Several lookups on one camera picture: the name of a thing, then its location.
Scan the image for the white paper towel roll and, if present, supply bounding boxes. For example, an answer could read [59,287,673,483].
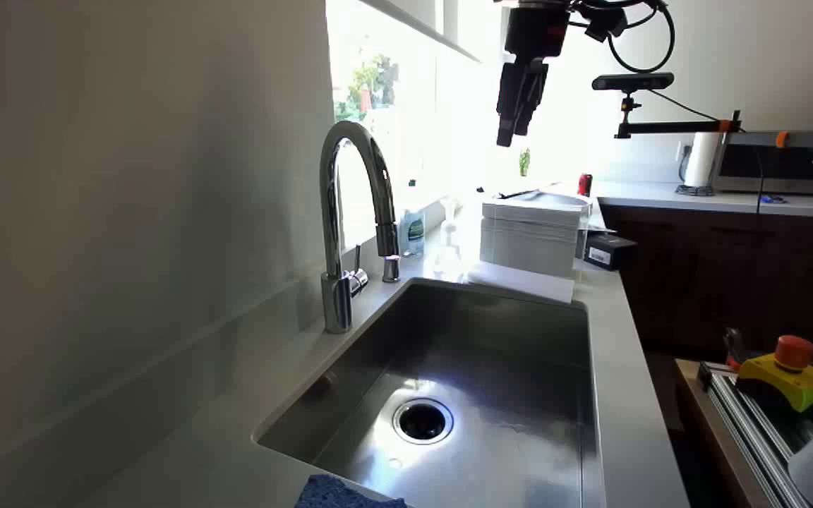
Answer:
[678,129,725,192]

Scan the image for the dish soap bottle green label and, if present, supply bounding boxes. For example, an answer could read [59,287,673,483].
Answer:
[396,177,430,263]

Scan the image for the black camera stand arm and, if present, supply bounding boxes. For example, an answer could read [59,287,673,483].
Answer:
[611,89,745,143]

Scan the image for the small black box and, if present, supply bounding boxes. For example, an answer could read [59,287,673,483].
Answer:
[581,232,642,274]

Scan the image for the clear soap pump bottle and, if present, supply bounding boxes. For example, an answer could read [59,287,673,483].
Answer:
[431,194,471,286]

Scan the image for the steel microwave oven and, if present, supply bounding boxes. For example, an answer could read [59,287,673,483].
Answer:
[711,128,813,201]

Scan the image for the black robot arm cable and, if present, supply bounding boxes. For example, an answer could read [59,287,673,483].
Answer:
[601,0,680,77]

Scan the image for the stainless steel sink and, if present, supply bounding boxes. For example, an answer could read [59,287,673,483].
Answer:
[253,274,611,508]

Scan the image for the yellow red emergency stop button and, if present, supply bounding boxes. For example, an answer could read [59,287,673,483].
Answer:
[735,332,813,415]

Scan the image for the dark wooden cabinet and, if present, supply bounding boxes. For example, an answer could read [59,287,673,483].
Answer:
[596,201,813,362]

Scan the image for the black camera on stand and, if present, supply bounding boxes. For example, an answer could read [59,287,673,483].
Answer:
[589,70,678,95]

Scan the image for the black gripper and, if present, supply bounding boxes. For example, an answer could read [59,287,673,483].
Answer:
[493,0,575,150]

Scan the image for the chrome gooseneck faucet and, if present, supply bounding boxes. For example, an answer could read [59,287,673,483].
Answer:
[316,119,403,335]

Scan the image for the round sink drain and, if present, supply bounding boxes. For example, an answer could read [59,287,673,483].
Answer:
[389,394,457,448]

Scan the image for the blue sponge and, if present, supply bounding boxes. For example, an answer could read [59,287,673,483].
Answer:
[293,470,409,508]

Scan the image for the metal mounting rail frame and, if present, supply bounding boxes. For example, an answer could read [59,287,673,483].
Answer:
[694,358,813,508]

